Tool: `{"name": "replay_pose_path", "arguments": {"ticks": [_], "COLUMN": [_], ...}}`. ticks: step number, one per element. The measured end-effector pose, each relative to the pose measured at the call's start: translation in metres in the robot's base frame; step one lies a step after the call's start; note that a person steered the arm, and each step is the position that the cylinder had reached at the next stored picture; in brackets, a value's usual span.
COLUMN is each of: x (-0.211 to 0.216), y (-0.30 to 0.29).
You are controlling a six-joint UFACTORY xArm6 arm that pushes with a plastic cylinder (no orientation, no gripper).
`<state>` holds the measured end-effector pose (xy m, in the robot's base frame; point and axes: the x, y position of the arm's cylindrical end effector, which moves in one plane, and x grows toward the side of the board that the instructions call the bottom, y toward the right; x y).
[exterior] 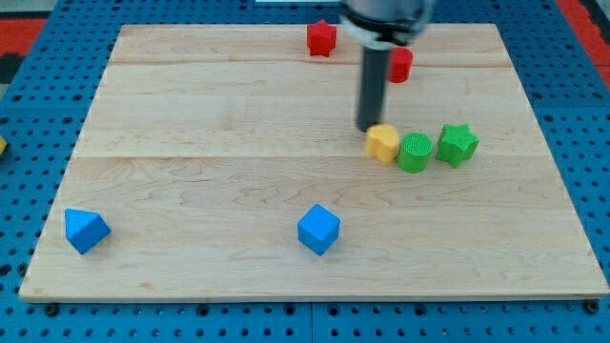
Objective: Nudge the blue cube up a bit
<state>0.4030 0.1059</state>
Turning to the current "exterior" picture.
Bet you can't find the blue cube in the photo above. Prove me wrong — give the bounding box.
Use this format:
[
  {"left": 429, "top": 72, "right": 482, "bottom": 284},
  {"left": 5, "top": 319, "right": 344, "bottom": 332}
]
[{"left": 297, "top": 204, "right": 341, "bottom": 255}]

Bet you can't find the yellow heart block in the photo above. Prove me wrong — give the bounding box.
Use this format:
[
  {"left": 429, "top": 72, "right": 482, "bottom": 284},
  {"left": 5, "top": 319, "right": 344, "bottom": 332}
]
[{"left": 365, "top": 124, "right": 400, "bottom": 164}]

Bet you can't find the yellow block at left edge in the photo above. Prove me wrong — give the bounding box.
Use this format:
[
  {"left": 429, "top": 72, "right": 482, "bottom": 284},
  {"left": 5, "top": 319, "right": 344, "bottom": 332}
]
[{"left": 0, "top": 136, "right": 8, "bottom": 155}]

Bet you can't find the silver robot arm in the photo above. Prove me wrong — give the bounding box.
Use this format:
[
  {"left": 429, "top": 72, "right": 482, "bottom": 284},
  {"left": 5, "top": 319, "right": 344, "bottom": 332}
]
[{"left": 339, "top": 0, "right": 437, "bottom": 50}]

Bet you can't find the green star block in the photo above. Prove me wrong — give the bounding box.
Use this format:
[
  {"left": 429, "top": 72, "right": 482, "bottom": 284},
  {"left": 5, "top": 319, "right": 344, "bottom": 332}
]
[{"left": 435, "top": 124, "right": 479, "bottom": 168}]

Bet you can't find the red star block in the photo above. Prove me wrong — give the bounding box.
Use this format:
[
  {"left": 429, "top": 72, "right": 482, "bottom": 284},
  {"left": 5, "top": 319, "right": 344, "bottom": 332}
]
[{"left": 306, "top": 20, "right": 337, "bottom": 57}]

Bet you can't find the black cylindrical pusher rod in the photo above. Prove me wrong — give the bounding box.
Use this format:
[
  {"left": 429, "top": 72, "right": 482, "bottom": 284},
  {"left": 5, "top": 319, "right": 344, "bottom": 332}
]
[{"left": 356, "top": 47, "right": 390, "bottom": 132}]

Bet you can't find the green cylinder block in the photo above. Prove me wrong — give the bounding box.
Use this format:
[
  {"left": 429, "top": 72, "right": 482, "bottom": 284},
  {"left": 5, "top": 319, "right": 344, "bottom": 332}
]
[{"left": 396, "top": 132, "right": 434, "bottom": 173}]

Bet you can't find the red cylinder block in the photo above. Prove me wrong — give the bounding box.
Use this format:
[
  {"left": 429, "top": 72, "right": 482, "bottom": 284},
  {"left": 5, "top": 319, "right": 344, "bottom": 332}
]
[{"left": 388, "top": 47, "right": 414, "bottom": 83}]

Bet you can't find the blue triangular prism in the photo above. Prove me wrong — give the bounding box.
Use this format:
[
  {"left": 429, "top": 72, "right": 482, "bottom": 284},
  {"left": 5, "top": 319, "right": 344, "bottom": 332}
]
[{"left": 64, "top": 209, "right": 112, "bottom": 254}]

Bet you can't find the light wooden board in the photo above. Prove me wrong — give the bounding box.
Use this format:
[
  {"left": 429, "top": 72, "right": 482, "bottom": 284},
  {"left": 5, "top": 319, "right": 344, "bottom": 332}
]
[{"left": 19, "top": 24, "right": 609, "bottom": 303}]

